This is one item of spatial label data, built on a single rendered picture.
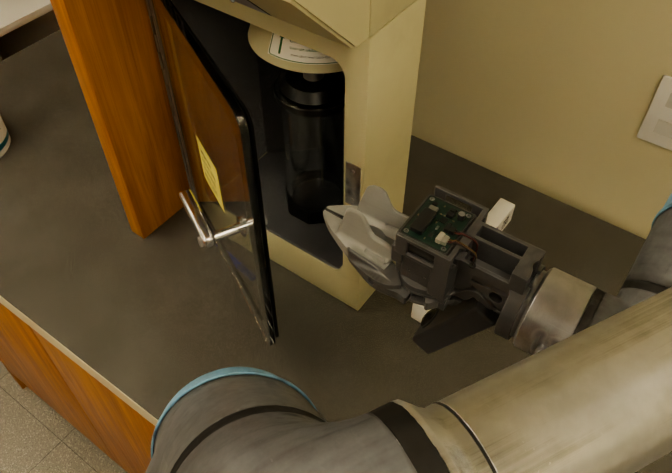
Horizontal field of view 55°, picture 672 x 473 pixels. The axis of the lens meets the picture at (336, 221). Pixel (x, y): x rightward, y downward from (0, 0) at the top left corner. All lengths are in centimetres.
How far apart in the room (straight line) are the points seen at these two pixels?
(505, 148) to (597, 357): 89
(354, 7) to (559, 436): 41
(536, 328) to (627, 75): 60
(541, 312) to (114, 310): 69
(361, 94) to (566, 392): 44
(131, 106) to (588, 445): 79
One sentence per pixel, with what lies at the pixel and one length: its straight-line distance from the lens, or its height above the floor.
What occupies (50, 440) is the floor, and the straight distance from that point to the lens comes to 208.
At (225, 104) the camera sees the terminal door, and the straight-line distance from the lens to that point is 63.
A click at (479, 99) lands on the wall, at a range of 119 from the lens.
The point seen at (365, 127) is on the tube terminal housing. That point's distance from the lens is 72.
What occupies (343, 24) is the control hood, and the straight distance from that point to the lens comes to 61.
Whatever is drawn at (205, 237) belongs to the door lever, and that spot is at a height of 121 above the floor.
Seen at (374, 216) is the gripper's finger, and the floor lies 130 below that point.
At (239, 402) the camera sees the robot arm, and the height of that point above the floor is 141.
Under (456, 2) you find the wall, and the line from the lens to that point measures 113.
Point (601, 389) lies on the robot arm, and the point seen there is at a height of 147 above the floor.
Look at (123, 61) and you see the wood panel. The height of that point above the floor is 126.
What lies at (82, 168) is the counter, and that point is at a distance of 128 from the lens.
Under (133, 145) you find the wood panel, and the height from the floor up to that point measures 112.
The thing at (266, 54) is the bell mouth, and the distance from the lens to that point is 79.
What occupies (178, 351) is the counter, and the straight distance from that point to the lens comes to 98.
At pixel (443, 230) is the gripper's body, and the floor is 135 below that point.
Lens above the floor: 176
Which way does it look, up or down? 48 degrees down
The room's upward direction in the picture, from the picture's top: straight up
